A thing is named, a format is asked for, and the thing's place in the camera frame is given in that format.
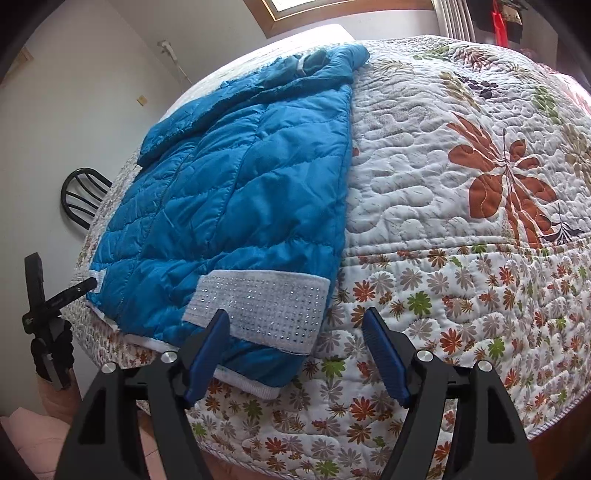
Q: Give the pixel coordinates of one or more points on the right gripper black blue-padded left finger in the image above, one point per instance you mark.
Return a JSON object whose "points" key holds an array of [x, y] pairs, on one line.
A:
{"points": [[104, 440]]}

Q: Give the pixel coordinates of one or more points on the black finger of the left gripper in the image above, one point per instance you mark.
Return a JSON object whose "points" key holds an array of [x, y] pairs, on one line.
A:
{"points": [[73, 293]]}

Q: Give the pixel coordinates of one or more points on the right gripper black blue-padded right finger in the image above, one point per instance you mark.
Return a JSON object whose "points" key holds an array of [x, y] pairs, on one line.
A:
{"points": [[489, 441]]}

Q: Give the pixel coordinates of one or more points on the blue puffer jacket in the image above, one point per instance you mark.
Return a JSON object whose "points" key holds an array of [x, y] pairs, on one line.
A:
{"points": [[239, 205]]}

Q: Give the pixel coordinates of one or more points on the black hanging clothes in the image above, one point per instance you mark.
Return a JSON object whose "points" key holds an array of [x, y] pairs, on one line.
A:
{"points": [[512, 11]]}

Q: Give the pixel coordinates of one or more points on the black metal chair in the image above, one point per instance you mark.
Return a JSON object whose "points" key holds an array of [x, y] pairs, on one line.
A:
{"points": [[82, 193]]}

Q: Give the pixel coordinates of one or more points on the white floral quilt bedspread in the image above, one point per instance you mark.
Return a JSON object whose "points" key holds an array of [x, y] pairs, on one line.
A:
{"points": [[467, 228]]}

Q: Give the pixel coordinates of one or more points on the wooden framed window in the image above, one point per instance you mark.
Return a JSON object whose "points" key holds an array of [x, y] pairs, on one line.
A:
{"points": [[274, 21]]}

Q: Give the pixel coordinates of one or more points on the red hanging garment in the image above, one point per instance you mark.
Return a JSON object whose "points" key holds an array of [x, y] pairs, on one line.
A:
{"points": [[500, 30]]}

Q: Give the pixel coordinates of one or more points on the white pleated curtain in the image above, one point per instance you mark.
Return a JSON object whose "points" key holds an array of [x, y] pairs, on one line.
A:
{"points": [[454, 19]]}

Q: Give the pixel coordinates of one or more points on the framed wall picture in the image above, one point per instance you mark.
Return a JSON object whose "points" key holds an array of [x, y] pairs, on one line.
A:
{"points": [[23, 59]]}

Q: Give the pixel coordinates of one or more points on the white wall plug with cable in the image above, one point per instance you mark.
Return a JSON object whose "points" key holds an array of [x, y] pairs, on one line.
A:
{"points": [[167, 49]]}

